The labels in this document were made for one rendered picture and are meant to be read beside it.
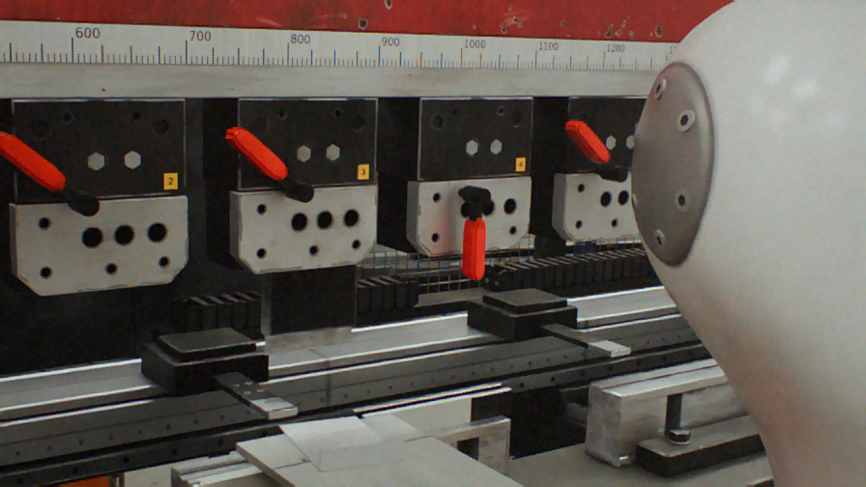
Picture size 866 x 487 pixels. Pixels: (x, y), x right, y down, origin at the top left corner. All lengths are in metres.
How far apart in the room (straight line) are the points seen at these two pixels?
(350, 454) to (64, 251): 0.32
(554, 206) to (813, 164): 0.97
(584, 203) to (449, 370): 0.40
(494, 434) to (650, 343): 0.59
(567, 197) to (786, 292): 0.95
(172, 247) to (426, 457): 0.32
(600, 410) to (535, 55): 0.48
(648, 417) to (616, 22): 0.50
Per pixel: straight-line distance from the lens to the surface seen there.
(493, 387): 1.33
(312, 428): 1.17
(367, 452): 1.08
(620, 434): 1.44
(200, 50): 1.03
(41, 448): 1.35
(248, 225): 1.06
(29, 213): 0.99
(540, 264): 1.85
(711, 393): 1.56
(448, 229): 1.18
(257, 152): 1.01
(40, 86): 0.98
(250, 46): 1.05
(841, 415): 0.36
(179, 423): 1.40
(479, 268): 1.17
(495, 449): 1.31
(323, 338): 1.17
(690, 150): 0.34
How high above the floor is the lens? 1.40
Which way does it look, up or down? 11 degrees down
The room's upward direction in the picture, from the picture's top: 2 degrees clockwise
